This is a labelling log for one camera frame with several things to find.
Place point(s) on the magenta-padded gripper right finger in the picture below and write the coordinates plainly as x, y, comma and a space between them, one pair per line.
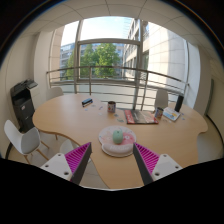
165, 165

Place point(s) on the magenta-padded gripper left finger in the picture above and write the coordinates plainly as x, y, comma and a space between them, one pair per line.
56, 165

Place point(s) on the mint green computer mouse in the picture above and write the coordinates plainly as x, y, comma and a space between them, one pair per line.
117, 136

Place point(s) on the white chair with wooden legs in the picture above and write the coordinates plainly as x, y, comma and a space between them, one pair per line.
23, 140

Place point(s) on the white and yellow booklet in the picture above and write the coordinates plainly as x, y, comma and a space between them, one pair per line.
171, 114

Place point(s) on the printed mug with red fruit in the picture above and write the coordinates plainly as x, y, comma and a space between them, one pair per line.
159, 113

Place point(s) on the red and grey magazine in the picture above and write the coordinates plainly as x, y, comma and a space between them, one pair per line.
141, 117

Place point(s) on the small teal card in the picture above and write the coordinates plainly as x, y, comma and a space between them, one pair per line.
120, 120

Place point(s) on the tall black cylinder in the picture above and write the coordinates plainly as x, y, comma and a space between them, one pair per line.
179, 103

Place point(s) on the black office printer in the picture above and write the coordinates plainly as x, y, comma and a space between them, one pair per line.
21, 105

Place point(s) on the dark blue stapler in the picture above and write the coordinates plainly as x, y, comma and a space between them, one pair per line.
87, 102

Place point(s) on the metal balcony railing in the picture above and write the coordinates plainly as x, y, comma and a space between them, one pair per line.
90, 80

